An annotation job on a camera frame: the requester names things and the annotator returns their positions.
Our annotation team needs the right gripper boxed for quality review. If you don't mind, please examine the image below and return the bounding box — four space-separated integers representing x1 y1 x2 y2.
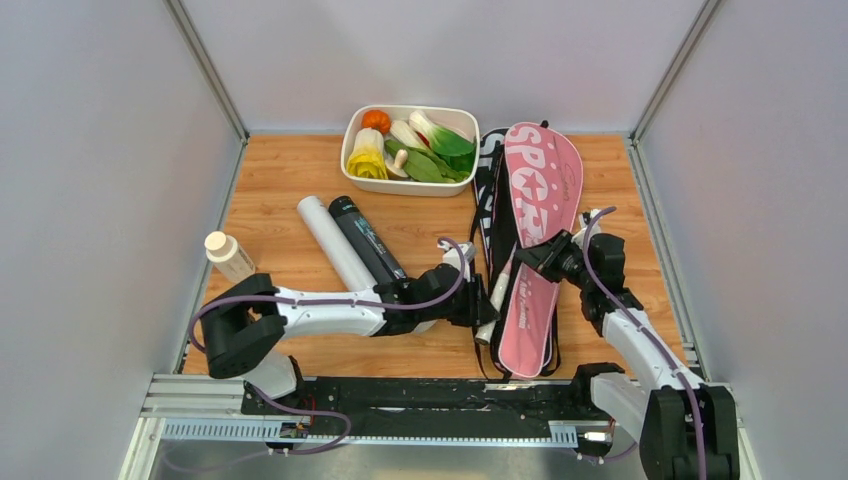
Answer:
513 229 594 291

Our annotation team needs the pink racket bag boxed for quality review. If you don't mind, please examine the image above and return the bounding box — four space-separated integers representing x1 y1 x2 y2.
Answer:
498 122 583 379

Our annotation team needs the black racket bag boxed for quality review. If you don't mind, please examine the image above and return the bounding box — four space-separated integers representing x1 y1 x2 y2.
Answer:
471 127 562 381

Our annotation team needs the black shuttlecock tube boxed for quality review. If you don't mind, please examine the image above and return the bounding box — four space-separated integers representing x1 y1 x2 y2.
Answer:
328 196 408 284

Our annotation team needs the white shuttlecock tube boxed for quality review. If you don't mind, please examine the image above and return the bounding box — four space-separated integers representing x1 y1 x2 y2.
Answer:
296 196 376 291

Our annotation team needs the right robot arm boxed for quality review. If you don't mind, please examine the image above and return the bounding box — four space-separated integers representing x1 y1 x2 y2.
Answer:
515 231 741 479

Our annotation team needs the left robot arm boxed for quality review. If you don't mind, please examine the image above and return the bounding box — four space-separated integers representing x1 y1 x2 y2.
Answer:
190 263 499 415

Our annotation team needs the toy green leaf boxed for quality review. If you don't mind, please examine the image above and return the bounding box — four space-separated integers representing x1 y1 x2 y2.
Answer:
384 139 469 183

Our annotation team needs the white vegetable tray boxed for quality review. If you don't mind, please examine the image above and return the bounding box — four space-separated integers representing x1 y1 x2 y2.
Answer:
340 105 481 197

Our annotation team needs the toy mushroom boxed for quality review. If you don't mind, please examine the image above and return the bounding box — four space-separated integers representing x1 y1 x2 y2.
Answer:
385 149 410 181

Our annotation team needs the toy bok choy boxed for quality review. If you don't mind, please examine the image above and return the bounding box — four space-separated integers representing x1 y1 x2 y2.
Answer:
389 109 477 174

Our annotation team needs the toy napa cabbage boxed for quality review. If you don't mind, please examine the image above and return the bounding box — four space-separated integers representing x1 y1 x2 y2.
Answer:
345 128 388 180

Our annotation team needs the toy pumpkin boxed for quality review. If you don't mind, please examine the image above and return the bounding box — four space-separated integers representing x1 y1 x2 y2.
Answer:
361 109 392 135

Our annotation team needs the small white bottle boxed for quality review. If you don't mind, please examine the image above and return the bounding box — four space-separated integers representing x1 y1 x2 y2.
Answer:
204 231 256 284

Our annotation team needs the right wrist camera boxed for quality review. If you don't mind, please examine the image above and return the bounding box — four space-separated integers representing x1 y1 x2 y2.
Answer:
572 209 602 245

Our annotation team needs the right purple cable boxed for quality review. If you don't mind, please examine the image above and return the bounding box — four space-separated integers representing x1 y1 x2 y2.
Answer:
581 206 709 480

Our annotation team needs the purple cable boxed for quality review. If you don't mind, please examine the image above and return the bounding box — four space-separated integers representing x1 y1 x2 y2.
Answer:
187 237 468 457
581 206 709 480

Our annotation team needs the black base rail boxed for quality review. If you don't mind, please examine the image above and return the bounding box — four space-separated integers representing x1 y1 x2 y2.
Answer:
142 374 664 458

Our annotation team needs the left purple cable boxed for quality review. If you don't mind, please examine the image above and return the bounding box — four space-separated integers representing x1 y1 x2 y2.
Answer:
187 237 468 457

